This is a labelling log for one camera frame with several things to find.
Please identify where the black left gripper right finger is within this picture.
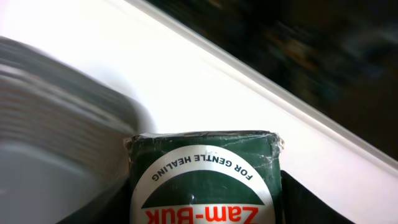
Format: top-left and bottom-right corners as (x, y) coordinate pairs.
(281, 170), (353, 224)

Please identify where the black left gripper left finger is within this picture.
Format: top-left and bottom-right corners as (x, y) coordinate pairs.
(57, 178), (132, 224)

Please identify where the green Zam-Buk tin box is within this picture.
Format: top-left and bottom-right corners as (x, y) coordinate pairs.
(125, 131), (283, 224)

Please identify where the black plastic mesh basket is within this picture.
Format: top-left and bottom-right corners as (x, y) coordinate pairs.
(1, 37), (154, 223)

